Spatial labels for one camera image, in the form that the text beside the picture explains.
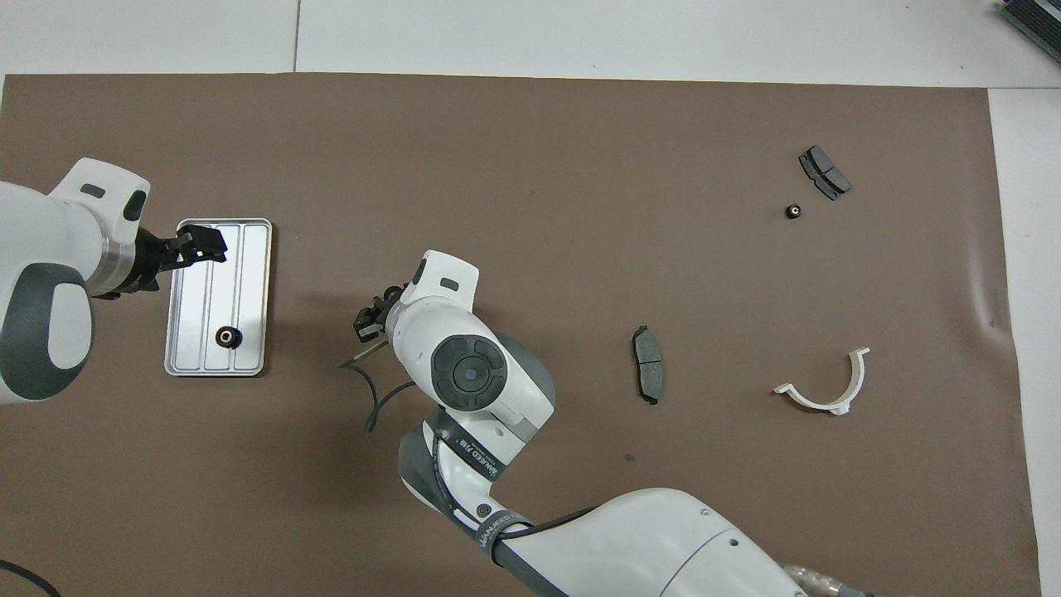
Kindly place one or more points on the brown table mat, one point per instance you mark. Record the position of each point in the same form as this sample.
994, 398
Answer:
580, 166

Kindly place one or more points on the grooved dark grey brake pad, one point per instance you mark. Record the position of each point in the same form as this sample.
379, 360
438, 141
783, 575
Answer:
825, 172

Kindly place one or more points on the single dark grey brake pad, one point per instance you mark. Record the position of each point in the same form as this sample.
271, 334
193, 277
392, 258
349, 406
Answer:
649, 365

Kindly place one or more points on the dark grey ridged device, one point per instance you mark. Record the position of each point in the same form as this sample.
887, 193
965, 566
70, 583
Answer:
1036, 25

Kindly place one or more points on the small black bearing gear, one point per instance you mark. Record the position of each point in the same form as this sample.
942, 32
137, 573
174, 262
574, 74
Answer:
787, 215

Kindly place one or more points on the white curved plastic bracket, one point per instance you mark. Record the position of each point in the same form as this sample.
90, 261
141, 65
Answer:
854, 390

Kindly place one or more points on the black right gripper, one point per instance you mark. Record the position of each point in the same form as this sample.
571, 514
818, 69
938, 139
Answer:
391, 303

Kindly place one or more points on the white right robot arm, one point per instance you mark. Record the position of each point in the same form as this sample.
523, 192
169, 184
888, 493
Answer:
464, 373

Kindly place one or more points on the silver metal tray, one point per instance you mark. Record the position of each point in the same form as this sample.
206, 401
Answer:
249, 290

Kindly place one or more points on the large black bearing gear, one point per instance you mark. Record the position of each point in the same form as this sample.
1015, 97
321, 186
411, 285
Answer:
220, 338

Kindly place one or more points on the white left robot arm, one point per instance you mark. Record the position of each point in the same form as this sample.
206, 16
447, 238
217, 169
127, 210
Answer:
41, 249

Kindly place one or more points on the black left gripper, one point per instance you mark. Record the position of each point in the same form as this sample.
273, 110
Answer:
153, 259

